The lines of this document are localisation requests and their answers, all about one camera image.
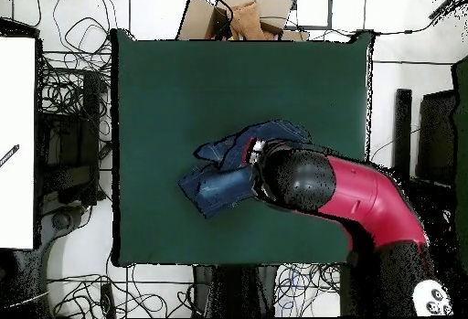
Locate dark green cloth sheet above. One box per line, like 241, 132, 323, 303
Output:
452, 55, 468, 272

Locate blue denim jeans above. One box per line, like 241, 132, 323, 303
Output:
177, 119, 314, 220

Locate brown cardboard box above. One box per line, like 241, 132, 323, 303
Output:
175, 0, 311, 42

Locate tan cloth in box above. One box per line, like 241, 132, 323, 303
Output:
229, 1, 266, 41

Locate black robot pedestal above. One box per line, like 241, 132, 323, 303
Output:
191, 264, 279, 318

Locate black flat panel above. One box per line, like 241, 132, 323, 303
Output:
416, 90, 458, 186

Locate dark metal frame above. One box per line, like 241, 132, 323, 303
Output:
279, 0, 334, 31

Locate black cable tangle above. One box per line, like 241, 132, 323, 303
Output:
47, 272, 195, 318
273, 261, 342, 316
36, 0, 114, 115

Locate black upright post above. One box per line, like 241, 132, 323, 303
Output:
393, 88, 413, 178

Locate black power strip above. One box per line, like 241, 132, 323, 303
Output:
100, 282, 117, 318

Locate black strip with white print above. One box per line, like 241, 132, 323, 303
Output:
0, 144, 20, 168

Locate white board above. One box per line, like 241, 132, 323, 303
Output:
0, 36, 37, 250

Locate black equipment rack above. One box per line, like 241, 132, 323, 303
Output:
36, 69, 101, 207

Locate dark green table cloth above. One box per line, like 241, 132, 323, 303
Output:
110, 27, 376, 269

